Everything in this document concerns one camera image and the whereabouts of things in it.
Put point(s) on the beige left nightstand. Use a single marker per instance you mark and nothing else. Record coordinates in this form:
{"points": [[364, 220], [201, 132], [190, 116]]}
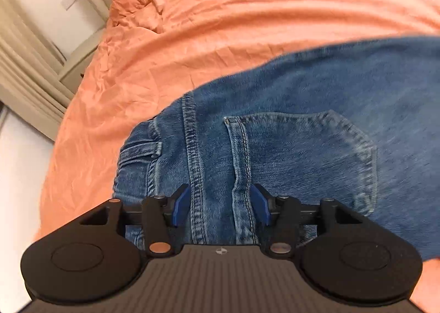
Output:
{"points": [[74, 69]]}

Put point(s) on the beige curtain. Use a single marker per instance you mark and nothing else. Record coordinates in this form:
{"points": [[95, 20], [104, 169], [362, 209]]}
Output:
{"points": [[30, 66]]}

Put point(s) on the blue denim jeans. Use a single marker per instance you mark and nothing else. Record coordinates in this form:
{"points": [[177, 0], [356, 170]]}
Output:
{"points": [[358, 122]]}

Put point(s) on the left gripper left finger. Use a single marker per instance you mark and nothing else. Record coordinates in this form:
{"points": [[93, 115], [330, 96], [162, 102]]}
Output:
{"points": [[159, 213]]}

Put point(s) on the orange duvet cover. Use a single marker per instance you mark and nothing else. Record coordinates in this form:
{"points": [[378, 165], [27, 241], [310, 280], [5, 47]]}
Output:
{"points": [[155, 51]]}

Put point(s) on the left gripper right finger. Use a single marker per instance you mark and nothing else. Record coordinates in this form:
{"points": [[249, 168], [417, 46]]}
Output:
{"points": [[278, 220]]}

